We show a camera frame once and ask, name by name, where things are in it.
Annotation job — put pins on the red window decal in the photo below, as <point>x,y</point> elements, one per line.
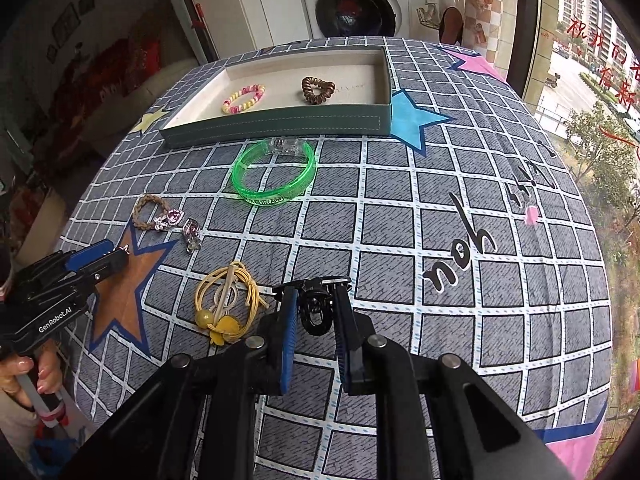
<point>580,30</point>

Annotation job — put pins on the pink checkered panel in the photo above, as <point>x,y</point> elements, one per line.
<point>482,10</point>

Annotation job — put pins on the grey checkered star tablecloth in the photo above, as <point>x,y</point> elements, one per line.
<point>400,210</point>

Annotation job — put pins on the beige hair clip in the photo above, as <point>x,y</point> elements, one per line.
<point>227,285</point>

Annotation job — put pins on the person's left hand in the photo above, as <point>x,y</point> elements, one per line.
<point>10,380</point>

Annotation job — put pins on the dark window frame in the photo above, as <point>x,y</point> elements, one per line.
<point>525,20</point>

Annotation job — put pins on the white tall cabinet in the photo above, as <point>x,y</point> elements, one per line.
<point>240,5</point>

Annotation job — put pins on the green translucent bangle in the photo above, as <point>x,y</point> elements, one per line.
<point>245,187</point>

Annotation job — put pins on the black claw hair clip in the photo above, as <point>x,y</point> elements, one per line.
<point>315,317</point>

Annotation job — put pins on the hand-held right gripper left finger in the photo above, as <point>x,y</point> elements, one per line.
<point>286,345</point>

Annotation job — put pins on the large dark wall frame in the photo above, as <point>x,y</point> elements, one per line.
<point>66,25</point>

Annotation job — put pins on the shallow white tray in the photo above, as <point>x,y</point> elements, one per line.
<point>280,122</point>

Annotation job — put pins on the red printed blanket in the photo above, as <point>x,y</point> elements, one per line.
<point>100,85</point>

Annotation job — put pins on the cream sofa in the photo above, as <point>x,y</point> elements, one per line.
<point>145,102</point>

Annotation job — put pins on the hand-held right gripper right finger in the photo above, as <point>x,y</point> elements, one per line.
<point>345,355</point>

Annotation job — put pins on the brown slipper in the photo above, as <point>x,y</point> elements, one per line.
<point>451,25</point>

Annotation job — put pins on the rhinestone heart hair clip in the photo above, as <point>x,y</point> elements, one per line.
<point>172,217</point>

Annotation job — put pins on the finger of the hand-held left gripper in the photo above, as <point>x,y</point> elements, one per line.
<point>87,255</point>
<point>107,266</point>

